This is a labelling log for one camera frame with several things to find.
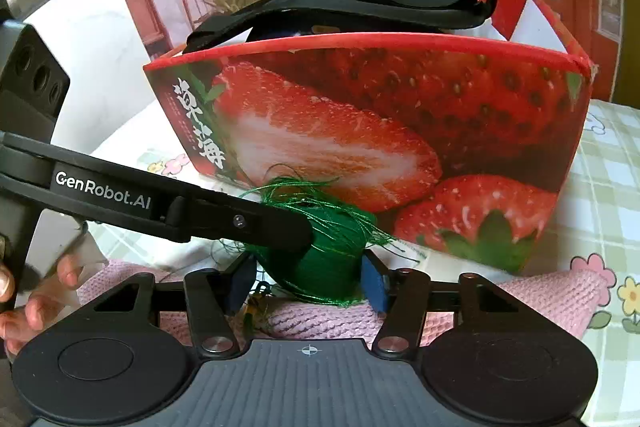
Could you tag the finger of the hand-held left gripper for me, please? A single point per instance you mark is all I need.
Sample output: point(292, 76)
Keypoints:
point(240, 222)

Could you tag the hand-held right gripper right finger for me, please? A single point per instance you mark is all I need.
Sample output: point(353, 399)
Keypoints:
point(375, 284)

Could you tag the green thread spool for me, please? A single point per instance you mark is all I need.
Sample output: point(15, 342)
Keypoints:
point(330, 252)

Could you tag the pink knitted cloth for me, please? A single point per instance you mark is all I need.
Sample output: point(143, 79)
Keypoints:
point(310, 319)

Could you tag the small yellow green charm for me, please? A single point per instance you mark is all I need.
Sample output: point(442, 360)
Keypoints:
point(257, 307)

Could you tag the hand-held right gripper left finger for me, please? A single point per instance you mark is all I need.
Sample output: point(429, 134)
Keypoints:
point(240, 287)

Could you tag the red strawberry print box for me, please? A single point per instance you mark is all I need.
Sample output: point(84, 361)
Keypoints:
point(375, 117)

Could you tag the person's left hand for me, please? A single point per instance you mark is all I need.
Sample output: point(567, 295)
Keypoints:
point(37, 312)

